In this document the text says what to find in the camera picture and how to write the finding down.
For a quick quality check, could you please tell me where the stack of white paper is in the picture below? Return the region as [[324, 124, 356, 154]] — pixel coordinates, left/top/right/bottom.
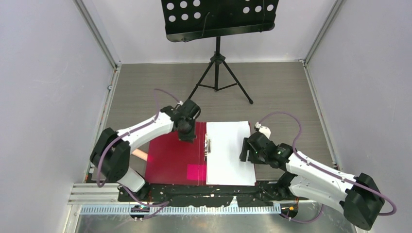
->
[[206, 121, 256, 186]]

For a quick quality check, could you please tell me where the red plastic folder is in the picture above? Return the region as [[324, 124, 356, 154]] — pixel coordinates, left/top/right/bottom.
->
[[144, 122, 207, 185]]

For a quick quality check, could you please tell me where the pink plastic cylinder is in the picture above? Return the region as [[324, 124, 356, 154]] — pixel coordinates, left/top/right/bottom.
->
[[132, 149, 148, 161]]

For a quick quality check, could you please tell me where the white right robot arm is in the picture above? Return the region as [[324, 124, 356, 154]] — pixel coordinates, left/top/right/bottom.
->
[[240, 132, 385, 231]]

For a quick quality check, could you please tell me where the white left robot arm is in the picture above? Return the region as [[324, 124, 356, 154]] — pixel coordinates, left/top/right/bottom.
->
[[90, 99, 201, 201]]

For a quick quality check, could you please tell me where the metal folder clip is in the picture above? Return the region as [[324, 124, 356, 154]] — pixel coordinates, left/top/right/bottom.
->
[[204, 133, 211, 161]]

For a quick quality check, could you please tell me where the black music stand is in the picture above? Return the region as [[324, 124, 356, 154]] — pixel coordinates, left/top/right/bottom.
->
[[161, 0, 279, 104]]

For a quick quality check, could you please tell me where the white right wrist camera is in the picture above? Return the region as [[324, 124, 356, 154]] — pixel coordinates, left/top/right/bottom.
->
[[254, 122, 271, 138]]

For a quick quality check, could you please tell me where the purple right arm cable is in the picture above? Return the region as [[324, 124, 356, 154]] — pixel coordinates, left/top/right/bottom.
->
[[255, 111, 397, 224]]

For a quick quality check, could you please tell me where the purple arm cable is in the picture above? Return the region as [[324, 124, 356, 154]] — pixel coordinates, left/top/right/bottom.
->
[[96, 88, 184, 219], [255, 111, 397, 224]]

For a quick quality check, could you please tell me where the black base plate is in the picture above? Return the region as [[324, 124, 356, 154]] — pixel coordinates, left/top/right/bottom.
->
[[134, 181, 307, 207]]

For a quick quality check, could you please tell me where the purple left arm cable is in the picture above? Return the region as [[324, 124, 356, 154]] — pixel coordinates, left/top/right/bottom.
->
[[96, 88, 184, 219]]

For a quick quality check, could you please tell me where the aluminium frame rail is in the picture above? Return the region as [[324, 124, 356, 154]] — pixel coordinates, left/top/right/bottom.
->
[[80, 203, 281, 215]]

